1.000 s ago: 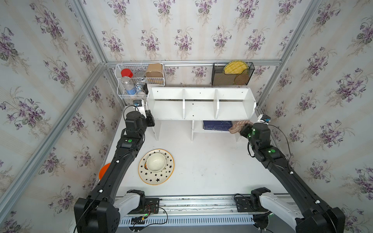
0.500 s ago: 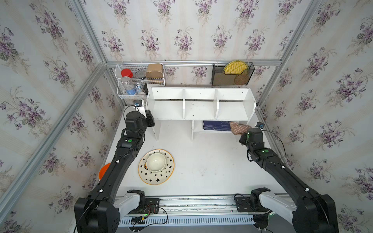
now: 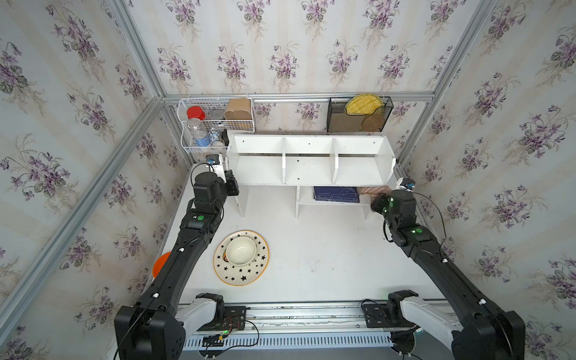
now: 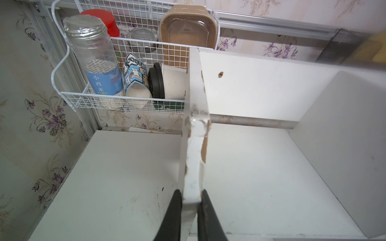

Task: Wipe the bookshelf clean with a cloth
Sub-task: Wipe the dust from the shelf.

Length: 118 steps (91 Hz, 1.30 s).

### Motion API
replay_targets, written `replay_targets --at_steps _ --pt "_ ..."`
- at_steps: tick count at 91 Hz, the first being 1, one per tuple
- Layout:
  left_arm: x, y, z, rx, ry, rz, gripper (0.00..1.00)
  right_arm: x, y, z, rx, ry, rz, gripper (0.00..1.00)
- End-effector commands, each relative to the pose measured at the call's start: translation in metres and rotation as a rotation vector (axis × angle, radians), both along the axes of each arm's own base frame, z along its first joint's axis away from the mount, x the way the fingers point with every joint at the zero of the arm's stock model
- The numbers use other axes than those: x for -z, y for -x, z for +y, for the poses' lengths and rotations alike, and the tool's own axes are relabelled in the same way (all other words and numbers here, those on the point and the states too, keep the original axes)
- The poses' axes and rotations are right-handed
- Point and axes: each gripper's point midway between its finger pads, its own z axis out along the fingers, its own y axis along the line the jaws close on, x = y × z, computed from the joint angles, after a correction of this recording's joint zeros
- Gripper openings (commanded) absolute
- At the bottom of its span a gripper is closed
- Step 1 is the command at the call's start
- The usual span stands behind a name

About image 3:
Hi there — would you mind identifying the brown striped cloth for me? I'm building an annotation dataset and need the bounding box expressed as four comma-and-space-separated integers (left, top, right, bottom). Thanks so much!
357, 185, 389, 196

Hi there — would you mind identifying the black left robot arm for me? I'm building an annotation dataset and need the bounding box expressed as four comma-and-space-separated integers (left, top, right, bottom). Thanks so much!
114, 170, 239, 359

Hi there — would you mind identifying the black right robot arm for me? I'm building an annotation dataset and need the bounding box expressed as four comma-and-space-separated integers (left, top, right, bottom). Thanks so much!
370, 190, 526, 359

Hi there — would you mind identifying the white wooden bookshelf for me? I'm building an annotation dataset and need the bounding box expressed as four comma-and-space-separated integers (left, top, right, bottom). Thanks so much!
226, 132, 396, 216

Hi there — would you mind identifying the dark blue book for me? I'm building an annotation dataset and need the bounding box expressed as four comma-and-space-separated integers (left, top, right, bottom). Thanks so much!
313, 186, 360, 203

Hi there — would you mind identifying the clear plastic bottle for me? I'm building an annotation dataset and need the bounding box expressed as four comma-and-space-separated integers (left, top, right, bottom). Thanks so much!
187, 118, 211, 148

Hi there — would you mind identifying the white ceramic bowl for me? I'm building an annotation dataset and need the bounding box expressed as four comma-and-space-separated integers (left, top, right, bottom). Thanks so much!
225, 236, 257, 266

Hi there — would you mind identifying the star patterned plate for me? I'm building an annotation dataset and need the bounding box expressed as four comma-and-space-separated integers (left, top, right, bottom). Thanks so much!
213, 230, 270, 287

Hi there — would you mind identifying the brown cardboard box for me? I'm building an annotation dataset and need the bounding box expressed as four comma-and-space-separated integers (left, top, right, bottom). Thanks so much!
223, 98, 253, 121

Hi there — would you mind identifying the round brown coaster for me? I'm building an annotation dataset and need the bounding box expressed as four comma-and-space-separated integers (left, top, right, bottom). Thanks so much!
361, 113, 386, 132

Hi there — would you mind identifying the black mesh basket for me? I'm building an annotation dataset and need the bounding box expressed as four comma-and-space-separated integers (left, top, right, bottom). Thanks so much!
326, 96, 394, 133

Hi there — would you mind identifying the yellow woven mat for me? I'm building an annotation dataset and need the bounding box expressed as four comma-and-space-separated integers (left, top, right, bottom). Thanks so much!
344, 93, 384, 115

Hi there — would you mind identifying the orange round object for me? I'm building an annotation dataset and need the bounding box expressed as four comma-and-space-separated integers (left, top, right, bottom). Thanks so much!
151, 252, 170, 278

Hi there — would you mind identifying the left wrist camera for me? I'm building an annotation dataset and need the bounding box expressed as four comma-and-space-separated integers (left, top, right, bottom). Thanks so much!
205, 154, 225, 179

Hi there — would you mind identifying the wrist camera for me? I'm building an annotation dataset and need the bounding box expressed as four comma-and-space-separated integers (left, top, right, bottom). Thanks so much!
397, 178, 416, 191
205, 154, 225, 179

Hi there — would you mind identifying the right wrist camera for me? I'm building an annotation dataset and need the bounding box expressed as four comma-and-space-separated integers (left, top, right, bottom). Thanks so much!
397, 178, 416, 191

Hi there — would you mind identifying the white wire basket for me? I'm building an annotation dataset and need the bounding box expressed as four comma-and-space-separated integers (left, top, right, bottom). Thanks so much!
175, 96, 255, 154

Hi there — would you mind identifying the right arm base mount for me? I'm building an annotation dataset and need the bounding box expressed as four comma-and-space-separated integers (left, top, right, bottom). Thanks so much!
360, 289, 419, 329

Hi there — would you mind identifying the aluminium mounting rail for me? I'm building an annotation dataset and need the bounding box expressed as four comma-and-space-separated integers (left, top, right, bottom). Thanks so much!
175, 298, 451, 336

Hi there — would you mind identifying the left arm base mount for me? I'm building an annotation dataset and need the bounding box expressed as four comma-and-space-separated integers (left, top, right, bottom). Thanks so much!
196, 292, 247, 332

